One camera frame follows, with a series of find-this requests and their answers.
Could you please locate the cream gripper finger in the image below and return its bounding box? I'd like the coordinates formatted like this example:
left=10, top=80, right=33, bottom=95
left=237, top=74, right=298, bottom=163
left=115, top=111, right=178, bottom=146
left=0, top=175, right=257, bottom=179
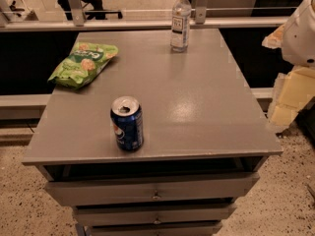
left=268, top=66, right=315, bottom=128
left=262, top=25, right=284, bottom=49

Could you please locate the clear plastic water bottle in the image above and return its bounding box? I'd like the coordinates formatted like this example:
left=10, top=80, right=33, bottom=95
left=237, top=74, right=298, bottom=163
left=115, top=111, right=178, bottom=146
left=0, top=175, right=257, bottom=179
left=170, top=0, right=192, bottom=52

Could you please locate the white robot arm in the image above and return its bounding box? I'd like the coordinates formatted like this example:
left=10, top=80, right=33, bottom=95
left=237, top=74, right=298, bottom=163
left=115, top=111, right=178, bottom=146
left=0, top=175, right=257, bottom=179
left=262, top=0, right=315, bottom=132

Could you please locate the green rice chip bag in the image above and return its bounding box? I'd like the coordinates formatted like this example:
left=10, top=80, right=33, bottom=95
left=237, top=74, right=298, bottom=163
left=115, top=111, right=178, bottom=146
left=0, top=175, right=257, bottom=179
left=48, top=42, right=118, bottom=89

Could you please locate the grey drawer cabinet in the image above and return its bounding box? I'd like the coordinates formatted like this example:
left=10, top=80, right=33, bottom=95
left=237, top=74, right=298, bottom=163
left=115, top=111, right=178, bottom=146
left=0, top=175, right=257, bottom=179
left=22, top=29, right=284, bottom=236

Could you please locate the top grey drawer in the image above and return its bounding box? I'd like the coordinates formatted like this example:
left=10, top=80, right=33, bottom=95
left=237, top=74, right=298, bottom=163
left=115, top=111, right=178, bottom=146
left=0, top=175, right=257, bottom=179
left=45, top=172, right=259, bottom=207

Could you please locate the grey drawer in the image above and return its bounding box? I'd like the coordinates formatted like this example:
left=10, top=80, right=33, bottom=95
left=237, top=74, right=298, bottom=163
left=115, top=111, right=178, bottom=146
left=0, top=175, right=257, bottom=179
left=91, top=221, right=221, bottom=236
left=74, top=204, right=236, bottom=226
left=45, top=172, right=259, bottom=207

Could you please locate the bottom grey drawer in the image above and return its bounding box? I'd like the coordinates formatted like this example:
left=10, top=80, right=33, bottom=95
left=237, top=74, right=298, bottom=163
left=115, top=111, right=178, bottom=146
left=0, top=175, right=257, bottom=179
left=91, top=221, right=221, bottom=236

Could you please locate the blue Pepsi soda can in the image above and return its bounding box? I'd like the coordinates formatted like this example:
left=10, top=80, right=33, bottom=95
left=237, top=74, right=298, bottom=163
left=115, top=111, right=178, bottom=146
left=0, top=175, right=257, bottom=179
left=110, top=96, right=144, bottom=151

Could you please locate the middle grey drawer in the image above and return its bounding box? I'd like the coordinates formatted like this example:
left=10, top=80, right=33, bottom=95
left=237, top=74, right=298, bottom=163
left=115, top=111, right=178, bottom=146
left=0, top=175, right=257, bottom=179
left=74, top=204, right=236, bottom=226

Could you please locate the metal railing frame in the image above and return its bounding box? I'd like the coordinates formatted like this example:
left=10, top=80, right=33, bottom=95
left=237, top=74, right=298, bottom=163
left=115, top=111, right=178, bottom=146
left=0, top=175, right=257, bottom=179
left=1, top=0, right=301, bottom=32

